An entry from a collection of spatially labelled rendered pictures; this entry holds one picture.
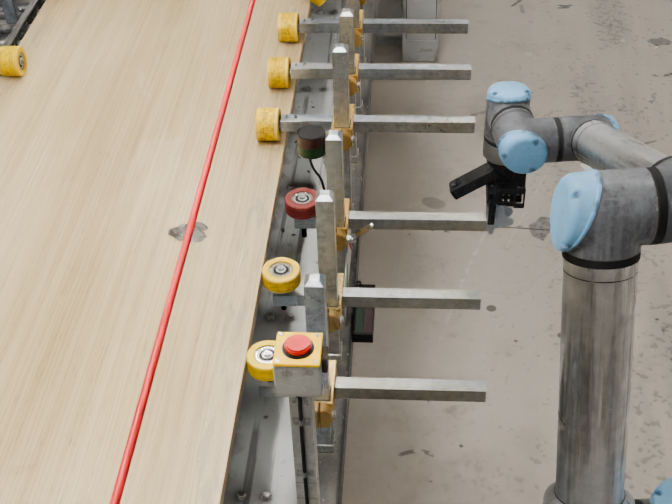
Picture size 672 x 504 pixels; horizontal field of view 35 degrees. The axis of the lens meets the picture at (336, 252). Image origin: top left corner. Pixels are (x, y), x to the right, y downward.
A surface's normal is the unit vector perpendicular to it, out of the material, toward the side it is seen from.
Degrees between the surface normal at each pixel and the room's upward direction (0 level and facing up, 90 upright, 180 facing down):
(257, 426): 0
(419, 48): 90
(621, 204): 47
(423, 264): 0
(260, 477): 0
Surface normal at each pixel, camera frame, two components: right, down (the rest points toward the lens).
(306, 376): -0.07, 0.63
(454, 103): -0.03, -0.77
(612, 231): 0.06, 0.37
